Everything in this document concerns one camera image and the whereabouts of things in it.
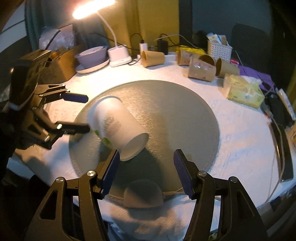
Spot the white paper cup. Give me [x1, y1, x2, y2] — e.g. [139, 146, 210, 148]
[87, 95, 149, 161]

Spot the plain brown cup near lamp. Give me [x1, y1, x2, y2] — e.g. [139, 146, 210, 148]
[141, 50, 165, 68]

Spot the printed brown cup far left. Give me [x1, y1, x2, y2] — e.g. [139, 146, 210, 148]
[177, 50, 200, 66]

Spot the printed brown cup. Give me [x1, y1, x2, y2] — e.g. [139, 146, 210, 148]
[188, 56, 216, 82]
[177, 50, 200, 66]

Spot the printed brown cup front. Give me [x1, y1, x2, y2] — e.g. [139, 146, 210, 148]
[188, 56, 216, 82]

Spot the plain brown cup near tissues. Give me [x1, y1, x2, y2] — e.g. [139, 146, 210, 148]
[216, 58, 240, 78]

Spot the brown cup behind front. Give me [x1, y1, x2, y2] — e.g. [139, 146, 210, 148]
[199, 54, 216, 67]

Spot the cardboard box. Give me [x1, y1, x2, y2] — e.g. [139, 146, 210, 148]
[39, 44, 86, 84]

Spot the white plate under bowl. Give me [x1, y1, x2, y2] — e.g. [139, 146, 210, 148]
[75, 59, 110, 75]

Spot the purple bowl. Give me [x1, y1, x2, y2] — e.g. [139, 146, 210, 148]
[74, 46, 107, 68]

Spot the small beige round puck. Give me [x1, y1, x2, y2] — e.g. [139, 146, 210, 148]
[123, 179, 164, 209]

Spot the white textured table cloth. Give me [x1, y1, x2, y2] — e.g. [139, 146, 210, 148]
[6, 60, 290, 241]

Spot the white desk lamp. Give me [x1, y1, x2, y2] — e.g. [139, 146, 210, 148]
[72, 1, 132, 67]

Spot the black tablet on table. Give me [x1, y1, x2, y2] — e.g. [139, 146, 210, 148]
[271, 119, 294, 182]

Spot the white charger plug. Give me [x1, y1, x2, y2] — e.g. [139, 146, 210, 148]
[139, 42, 148, 55]

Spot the round grey placemat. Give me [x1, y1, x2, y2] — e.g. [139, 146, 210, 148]
[68, 79, 220, 197]

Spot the yellow curtain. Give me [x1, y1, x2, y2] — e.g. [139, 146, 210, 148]
[99, 1, 179, 56]

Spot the white tube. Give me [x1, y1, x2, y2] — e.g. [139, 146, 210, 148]
[276, 89, 295, 121]

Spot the black power adapter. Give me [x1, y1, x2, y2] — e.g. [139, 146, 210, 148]
[157, 39, 168, 55]

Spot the yellow green tissue pack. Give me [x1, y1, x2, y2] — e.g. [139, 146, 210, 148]
[222, 74, 264, 109]

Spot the purple cloth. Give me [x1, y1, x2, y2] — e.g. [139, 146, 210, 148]
[238, 65, 276, 93]

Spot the white woven basket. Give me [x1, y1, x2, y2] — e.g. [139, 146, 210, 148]
[206, 33, 233, 62]

